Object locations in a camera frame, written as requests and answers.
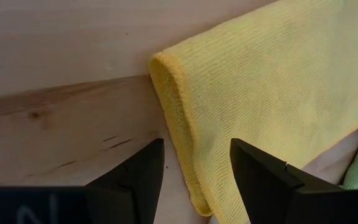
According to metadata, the yellow microfiber towel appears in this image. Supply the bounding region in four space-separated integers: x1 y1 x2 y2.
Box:
149 0 358 224

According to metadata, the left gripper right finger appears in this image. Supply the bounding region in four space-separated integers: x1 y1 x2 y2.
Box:
229 138 358 224

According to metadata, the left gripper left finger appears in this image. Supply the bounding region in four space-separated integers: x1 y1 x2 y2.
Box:
0 138 165 224

